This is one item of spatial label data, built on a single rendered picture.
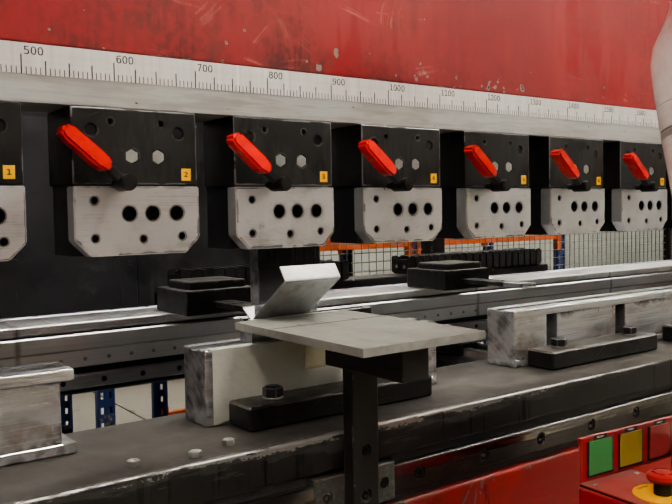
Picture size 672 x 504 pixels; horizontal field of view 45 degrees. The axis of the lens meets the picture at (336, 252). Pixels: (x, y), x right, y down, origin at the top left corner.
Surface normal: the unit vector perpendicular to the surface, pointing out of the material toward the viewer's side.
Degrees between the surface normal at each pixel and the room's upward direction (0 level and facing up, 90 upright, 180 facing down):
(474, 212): 90
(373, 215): 90
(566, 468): 90
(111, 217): 90
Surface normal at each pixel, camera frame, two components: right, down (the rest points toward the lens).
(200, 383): -0.80, 0.04
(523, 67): 0.59, 0.04
